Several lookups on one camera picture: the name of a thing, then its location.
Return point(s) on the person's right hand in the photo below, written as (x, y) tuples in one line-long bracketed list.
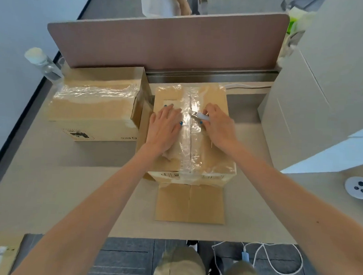
[(220, 128)]

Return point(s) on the person's left hand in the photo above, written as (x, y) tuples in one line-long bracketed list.
[(164, 129)]

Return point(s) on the white utility knife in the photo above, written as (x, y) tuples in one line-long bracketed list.
[(201, 115)]

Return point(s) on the brown cardboard box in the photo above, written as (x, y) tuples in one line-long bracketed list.
[(2, 251), (90, 109), (191, 207)]

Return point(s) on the person's left forearm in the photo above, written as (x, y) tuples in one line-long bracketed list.
[(83, 221)]

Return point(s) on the person's right forearm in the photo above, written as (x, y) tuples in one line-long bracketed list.
[(301, 205)]

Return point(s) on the mauve desk divider panel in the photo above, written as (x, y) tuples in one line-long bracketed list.
[(167, 43)]

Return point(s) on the black striped shoe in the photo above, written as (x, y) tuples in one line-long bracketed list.
[(193, 245), (214, 270)]

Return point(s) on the green tissue pack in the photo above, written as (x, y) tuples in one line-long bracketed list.
[(292, 21)]

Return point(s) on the clear bottle white cap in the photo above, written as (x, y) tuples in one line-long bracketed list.
[(44, 64)]

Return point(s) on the white plastic tub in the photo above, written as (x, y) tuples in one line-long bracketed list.
[(306, 20)]

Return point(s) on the white handheld controller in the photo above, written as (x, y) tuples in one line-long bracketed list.
[(358, 186)]

